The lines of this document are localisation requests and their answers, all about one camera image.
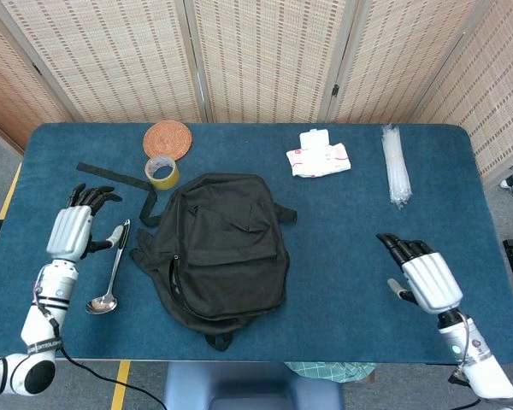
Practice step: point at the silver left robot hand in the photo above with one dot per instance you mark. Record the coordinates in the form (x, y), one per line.
(70, 230)

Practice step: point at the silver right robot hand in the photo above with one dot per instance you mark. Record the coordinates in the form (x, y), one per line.
(432, 277)

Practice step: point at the black fabric backpack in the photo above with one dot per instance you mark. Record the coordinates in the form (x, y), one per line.
(231, 239)

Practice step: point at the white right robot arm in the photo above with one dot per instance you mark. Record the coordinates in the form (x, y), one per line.
(461, 341)

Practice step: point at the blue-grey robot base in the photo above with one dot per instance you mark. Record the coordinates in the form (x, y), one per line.
(239, 384)

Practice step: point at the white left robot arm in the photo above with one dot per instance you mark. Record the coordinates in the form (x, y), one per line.
(47, 299)

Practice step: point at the blue felt table cover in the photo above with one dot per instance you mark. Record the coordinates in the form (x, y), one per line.
(346, 299)

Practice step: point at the yellow packing tape roll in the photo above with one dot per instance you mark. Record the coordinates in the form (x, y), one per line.
(164, 183)

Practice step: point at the clear plastic straw bundle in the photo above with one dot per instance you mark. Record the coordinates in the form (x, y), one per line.
(396, 171)

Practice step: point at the white shoe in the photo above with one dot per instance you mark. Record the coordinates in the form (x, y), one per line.
(509, 183)

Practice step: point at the round woven rattan coaster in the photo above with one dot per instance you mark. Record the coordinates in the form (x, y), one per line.
(166, 138)

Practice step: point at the green checked cloth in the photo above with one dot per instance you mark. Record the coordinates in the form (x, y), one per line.
(325, 370)

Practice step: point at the white wet wipes pack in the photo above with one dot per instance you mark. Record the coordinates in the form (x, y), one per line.
(320, 160)

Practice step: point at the woven bamboo folding screen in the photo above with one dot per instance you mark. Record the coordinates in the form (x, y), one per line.
(111, 64)

